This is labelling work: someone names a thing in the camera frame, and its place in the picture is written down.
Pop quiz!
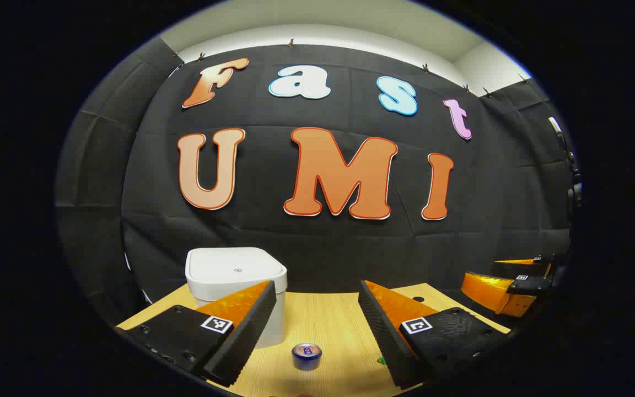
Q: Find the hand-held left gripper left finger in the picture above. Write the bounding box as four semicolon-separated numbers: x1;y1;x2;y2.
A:
115;280;277;387

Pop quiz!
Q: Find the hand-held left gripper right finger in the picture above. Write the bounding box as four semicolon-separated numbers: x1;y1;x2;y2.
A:
358;280;512;390

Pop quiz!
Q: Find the white desktop garbage bin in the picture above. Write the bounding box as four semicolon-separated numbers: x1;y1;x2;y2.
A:
185;247;288;349

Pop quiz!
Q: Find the blue pop can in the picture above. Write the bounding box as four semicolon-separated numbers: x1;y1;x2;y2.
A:
292;343;323;371

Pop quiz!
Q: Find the wooden desktop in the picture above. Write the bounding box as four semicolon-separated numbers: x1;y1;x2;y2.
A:
116;282;512;397

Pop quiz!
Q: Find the dark stand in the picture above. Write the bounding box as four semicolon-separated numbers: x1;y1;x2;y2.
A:
548;116;584;221

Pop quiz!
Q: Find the black backdrop cloth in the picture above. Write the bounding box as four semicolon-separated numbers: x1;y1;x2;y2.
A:
55;36;578;327

